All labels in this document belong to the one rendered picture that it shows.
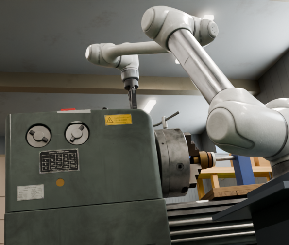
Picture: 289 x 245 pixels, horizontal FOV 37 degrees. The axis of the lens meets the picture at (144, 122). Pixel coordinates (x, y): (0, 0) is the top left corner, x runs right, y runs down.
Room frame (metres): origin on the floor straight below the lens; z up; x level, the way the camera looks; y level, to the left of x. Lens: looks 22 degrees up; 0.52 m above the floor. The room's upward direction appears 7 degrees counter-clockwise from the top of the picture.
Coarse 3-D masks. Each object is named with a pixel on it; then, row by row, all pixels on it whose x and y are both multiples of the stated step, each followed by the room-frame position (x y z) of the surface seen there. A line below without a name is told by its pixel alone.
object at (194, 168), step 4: (192, 164) 1.92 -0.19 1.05; (196, 164) 1.92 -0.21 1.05; (200, 164) 1.92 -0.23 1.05; (192, 168) 1.91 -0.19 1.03; (196, 168) 1.91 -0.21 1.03; (200, 168) 1.92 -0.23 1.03; (192, 172) 1.90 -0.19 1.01; (196, 172) 1.90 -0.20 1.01; (200, 172) 1.94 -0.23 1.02; (192, 176) 1.89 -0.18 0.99; (196, 176) 1.91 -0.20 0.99; (192, 180) 1.88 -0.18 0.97; (196, 180) 1.89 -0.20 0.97; (192, 184) 1.89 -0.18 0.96; (196, 184) 1.89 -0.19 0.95; (184, 188) 1.88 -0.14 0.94
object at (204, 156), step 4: (200, 152) 1.93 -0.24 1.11; (204, 152) 1.93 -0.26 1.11; (208, 152) 1.94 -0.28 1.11; (192, 156) 1.93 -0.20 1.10; (196, 156) 1.93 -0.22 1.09; (200, 156) 1.91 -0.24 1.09; (204, 156) 1.92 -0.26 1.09; (208, 156) 1.93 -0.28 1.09; (212, 156) 1.93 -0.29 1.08; (192, 160) 1.98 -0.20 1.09; (196, 160) 1.92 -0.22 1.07; (200, 160) 1.92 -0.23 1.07; (204, 160) 1.92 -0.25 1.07; (208, 160) 1.93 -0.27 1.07; (212, 160) 1.93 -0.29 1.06; (204, 164) 1.93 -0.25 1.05; (208, 164) 1.94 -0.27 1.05; (212, 164) 1.94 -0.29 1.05; (204, 168) 1.95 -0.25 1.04
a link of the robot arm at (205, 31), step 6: (198, 18) 1.48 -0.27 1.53; (198, 24) 1.47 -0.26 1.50; (204, 24) 1.47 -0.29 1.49; (210, 24) 1.47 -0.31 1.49; (198, 30) 1.48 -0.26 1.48; (204, 30) 1.47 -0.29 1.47; (210, 30) 1.48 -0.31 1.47; (216, 30) 1.50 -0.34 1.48; (198, 36) 1.50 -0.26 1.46; (204, 36) 1.49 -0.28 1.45; (210, 36) 1.50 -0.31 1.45; (216, 36) 1.52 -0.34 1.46; (198, 42) 1.52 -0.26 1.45; (204, 42) 1.52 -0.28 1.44; (210, 42) 1.54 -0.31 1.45
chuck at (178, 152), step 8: (176, 128) 1.86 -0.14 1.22; (168, 136) 1.80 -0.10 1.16; (176, 136) 1.80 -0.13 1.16; (184, 136) 1.80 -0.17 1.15; (168, 144) 1.78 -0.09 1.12; (176, 144) 1.78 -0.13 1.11; (184, 144) 1.79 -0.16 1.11; (168, 152) 1.77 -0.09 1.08; (176, 152) 1.78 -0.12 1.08; (184, 152) 1.78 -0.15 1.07; (176, 160) 1.78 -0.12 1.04; (184, 160) 1.79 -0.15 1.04; (184, 168) 1.80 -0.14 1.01; (176, 176) 1.81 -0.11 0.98; (184, 176) 1.82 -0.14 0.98; (176, 184) 1.84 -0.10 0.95; (184, 184) 1.85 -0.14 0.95; (176, 192) 1.89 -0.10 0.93; (184, 192) 1.91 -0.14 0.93
